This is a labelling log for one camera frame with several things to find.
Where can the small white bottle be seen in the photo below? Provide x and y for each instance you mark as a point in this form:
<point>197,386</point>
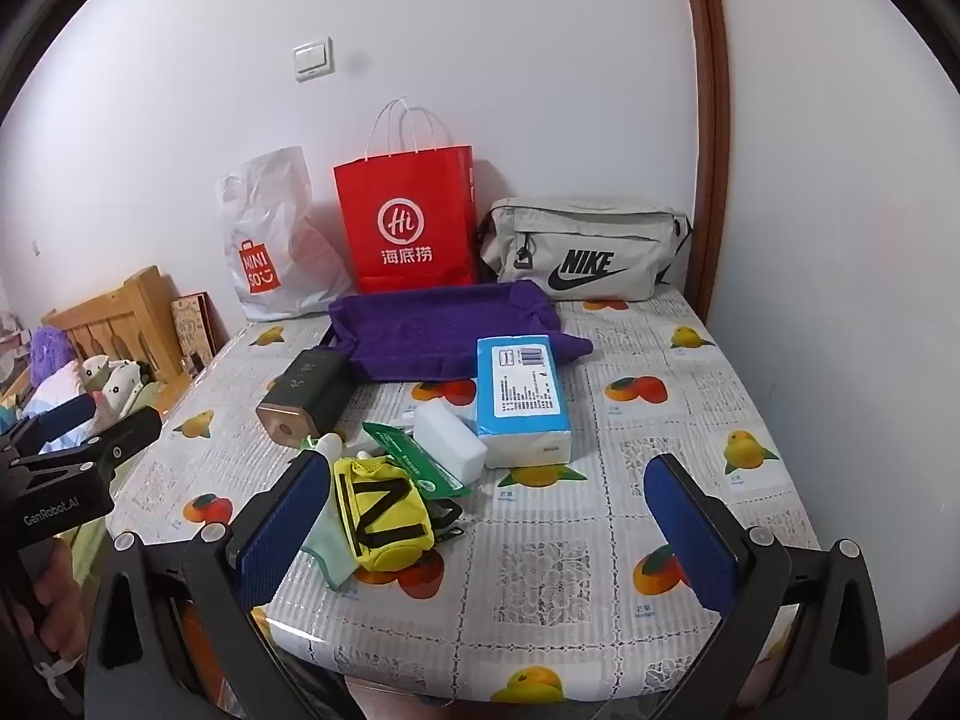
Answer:
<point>324,448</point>

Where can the wooden bed headboard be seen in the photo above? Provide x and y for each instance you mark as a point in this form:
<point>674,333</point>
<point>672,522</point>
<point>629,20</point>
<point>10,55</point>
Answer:
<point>120,315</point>

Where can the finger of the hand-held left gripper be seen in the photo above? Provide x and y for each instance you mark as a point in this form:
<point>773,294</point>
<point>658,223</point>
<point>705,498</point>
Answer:
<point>67,414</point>
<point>127,435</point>

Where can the dark green tin box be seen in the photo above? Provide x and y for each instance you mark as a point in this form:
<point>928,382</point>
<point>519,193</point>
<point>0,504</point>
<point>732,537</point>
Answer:
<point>304,390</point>

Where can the green wet wipe packet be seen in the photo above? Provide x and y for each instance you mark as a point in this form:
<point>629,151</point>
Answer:
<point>409,457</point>

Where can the person's left hand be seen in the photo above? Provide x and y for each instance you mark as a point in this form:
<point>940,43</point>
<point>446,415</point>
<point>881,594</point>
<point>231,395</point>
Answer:
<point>60,600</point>

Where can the blue tissue pack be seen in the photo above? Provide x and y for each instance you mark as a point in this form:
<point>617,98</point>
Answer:
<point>521,397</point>

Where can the yellow pouch with black stripes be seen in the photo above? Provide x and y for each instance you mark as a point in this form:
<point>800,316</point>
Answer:
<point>382,517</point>

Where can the light green cloth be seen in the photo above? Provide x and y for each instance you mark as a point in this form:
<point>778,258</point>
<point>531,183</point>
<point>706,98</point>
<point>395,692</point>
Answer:
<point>330,551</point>

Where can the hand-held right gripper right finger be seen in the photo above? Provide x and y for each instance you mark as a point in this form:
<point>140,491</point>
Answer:
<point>690,532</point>

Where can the purple fabric tray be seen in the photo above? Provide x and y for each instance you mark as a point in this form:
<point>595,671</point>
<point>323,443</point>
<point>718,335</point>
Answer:
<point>420,337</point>

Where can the white spotted plush toy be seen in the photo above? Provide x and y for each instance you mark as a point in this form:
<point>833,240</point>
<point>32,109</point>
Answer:
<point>112,382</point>

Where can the white plastic shopping bag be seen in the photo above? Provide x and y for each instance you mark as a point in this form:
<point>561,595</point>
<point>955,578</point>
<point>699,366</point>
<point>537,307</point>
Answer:
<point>270,240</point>

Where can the red paper shopping bag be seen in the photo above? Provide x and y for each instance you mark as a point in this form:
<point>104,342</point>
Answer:
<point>409,225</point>

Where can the purple fluffy toy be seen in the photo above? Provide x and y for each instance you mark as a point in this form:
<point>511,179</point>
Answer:
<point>51,352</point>

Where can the white wall light switch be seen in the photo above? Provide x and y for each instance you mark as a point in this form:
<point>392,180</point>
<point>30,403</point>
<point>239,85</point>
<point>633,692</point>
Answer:
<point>313,58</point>

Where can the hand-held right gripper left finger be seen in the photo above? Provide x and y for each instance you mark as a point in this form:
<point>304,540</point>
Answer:
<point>285,532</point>

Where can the colourful bedding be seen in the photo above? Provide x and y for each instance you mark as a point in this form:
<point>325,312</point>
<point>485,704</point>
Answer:
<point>41,394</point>

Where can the fruit print tablecloth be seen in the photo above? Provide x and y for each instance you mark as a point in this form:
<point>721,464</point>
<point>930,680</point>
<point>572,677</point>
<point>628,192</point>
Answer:
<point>570,562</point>

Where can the grey waist bag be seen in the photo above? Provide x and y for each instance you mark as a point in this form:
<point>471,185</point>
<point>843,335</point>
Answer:
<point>585,247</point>

